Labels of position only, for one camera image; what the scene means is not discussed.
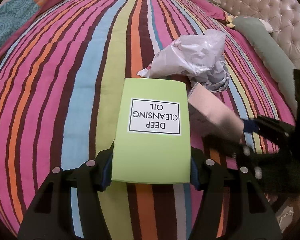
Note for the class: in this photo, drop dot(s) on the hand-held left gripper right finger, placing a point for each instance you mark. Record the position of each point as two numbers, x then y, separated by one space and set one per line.
194 177

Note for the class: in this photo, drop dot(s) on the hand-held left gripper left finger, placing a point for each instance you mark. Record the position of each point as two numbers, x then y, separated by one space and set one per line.
106 177

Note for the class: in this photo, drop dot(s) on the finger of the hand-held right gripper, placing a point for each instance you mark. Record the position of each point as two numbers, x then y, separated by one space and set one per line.
240 152
250 126

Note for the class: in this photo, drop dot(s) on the pink box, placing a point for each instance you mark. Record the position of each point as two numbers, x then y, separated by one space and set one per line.
212 107

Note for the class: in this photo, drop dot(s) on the large green box white label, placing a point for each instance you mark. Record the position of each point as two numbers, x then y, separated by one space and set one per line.
150 150

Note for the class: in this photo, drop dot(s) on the carved cream footboard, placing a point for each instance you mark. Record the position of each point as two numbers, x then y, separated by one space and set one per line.
287 210

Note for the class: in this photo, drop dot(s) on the crumpled grey paper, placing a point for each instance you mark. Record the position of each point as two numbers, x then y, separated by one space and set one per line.
215 78

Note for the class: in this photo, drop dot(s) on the green dinosaur plush pillow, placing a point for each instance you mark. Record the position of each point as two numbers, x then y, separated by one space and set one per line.
265 47

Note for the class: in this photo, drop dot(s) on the crumpled clear plastic wrapper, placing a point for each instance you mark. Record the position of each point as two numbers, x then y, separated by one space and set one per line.
187 55

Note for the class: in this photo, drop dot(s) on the striped bed sheet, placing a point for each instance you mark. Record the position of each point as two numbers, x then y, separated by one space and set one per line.
65 80

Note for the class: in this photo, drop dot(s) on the yellow plush toy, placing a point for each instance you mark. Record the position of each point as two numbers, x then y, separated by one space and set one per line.
230 22

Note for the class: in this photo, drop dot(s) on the cream tufted headboard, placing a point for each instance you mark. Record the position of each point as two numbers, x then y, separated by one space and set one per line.
272 7

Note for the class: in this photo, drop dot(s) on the small pink pillow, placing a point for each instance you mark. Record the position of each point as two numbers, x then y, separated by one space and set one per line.
210 10

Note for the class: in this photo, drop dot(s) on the teal and orange quilt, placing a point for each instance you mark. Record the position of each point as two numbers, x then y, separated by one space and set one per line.
12 15

